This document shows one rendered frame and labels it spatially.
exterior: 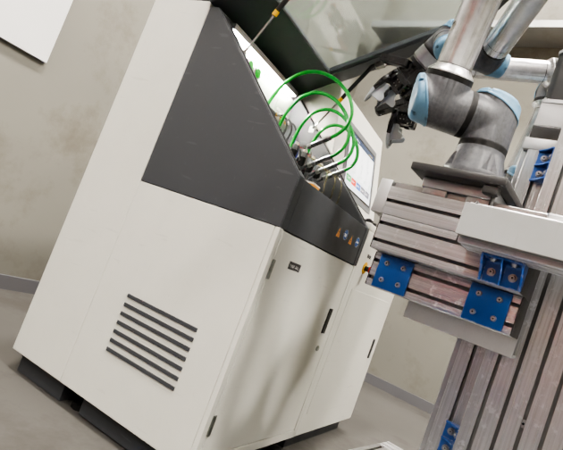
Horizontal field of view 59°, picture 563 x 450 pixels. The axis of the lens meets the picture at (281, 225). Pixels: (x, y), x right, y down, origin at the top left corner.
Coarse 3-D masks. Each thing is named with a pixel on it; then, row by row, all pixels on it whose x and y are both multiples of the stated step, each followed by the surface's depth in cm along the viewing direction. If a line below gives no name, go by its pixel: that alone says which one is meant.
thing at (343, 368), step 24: (312, 96) 230; (336, 96) 225; (336, 120) 222; (360, 120) 250; (336, 144) 222; (360, 264) 205; (360, 288) 214; (360, 312) 223; (384, 312) 256; (336, 336) 205; (360, 336) 232; (336, 360) 213; (360, 360) 243; (336, 384) 222; (360, 384) 255; (312, 408) 205; (336, 408) 233; (312, 432) 226
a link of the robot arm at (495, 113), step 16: (480, 96) 118; (496, 96) 118; (512, 96) 118; (480, 112) 117; (496, 112) 117; (512, 112) 117; (464, 128) 119; (480, 128) 118; (496, 128) 117; (512, 128) 118
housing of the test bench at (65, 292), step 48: (192, 0) 179; (144, 48) 184; (192, 48) 173; (144, 96) 178; (144, 144) 173; (96, 192) 178; (96, 240) 172; (48, 288) 177; (96, 288) 167; (48, 336) 172; (48, 384) 170
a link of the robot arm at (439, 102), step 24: (480, 0) 113; (456, 24) 117; (480, 24) 114; (456, 48) 116; (480, 48) 117; (432, 72) 119; (456, 72) 116; (432, 96) 118; (456, 96) 117; (432, 120) 120; (456, 120) 118
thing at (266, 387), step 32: (288, 256) 150; (320, 256) 170; (288, 288) 156; (320, 288) 177; (256, 320) 145; (288, 320) 162; (320, 320) 186; (256, 352) 150; (288, 352) 169; (320, 352) 195; (256, 384) 156; (288, 384) 177; (224, 416) 145; (256, 416) 163; (288, 416) 186; (224, 448) 150
